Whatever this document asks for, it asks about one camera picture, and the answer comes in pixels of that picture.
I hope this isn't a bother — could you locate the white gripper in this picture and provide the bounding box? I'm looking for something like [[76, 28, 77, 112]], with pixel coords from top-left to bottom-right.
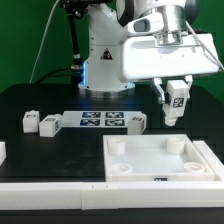
[[119, 34, 219, 104]]

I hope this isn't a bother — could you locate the white square table top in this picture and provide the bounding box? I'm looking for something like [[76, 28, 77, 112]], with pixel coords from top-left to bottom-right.
[[103, 134, 217, 182]]

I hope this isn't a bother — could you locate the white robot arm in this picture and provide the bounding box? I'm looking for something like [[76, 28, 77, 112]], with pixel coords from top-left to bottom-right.
[[59, 0, 223, 104]]

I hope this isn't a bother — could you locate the white marker sheet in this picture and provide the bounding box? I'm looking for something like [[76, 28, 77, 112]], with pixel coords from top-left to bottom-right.
[[62, 111, 141, 128]]

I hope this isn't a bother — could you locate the white left fence piece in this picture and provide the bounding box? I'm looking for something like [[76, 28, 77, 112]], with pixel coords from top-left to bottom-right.
[[0, 142, 6, 166]]

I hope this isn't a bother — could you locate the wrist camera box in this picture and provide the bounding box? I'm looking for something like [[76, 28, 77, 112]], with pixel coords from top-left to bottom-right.
[[133, 19, 160, 33]]

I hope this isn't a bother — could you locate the black cable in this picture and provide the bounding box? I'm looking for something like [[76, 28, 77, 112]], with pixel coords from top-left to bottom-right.
[[35, 6, 84, 84]]

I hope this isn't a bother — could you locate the white cable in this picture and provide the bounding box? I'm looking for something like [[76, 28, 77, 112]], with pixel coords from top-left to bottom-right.
[[29, 0, 62, 84]]

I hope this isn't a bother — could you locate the white front fence rail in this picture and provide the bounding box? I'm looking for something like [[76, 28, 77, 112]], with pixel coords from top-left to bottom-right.
[[0, 182, 224, 210]]

